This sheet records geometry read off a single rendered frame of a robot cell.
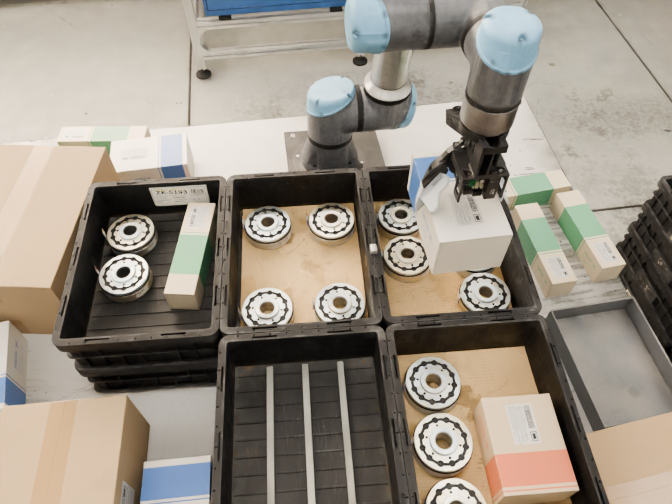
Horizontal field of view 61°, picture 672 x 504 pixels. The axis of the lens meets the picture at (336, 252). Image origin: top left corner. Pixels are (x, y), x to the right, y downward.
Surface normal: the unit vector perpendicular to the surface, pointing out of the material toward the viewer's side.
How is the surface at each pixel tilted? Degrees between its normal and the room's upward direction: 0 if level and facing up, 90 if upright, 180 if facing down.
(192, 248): 0
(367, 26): 62
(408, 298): 0
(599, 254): 0
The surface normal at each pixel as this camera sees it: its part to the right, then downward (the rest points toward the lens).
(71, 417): 0.00, -0.59
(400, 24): 0.15, 0.44
